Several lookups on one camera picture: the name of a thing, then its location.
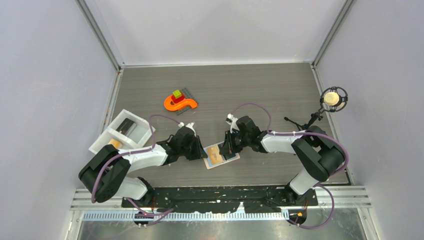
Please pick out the black credit card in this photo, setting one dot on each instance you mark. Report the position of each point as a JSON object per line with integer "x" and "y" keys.
{"x": 126, "y": 127}

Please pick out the white divided tray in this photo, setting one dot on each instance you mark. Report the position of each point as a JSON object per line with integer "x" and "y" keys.
{"x": 137, "y": 139}

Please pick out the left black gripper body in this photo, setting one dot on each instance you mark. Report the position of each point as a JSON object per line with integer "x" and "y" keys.
{"x": 192, "y": 151}

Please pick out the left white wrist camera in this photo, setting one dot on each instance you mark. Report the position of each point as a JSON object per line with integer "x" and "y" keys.
{"x": 191, "y": 125}

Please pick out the microphone on tripod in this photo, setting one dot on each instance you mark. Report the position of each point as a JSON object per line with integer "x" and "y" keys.
{"x": 332, "y": 100}

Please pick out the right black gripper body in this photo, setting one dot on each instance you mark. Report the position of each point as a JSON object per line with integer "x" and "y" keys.
{"x": 240, "y": 141}

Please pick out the grey studded baseplate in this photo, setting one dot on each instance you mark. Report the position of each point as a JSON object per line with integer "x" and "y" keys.
{"x": 187, "y": 94}

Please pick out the orange card in tray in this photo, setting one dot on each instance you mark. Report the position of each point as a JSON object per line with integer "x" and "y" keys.
{"x": 115, "y": 143}

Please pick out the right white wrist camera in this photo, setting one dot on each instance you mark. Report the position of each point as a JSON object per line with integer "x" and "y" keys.
{"x": 232, "y": 121}

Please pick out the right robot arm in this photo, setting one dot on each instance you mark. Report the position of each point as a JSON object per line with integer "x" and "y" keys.
{"x": 320, "y": 155}

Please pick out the green toy block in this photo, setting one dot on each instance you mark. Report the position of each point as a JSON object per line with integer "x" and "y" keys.
{"x": 177, "y": 94}

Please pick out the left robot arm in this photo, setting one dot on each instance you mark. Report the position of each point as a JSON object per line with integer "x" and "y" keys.
{"x": 106, "y": 174}

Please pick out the white slotted cable duct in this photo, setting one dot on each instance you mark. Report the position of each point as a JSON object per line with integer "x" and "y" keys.
{"x": 132, "y": 215}

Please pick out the tan card holder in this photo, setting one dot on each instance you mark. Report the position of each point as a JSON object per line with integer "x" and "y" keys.
{"x": 228, "y": 158}

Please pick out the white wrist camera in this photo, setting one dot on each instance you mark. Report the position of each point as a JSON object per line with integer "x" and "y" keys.
{"x": 232, "y": 121}
{"x": 191, "y": 125}

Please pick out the orange curved toy track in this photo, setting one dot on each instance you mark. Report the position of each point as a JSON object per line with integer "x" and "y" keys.
{"x": 187, "y": 102}

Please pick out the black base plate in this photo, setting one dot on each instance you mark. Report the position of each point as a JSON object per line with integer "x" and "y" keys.
{"x": 222, "y": 199}

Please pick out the red toy block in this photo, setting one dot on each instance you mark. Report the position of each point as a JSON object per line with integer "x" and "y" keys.
{"x": 175, "y": 101}

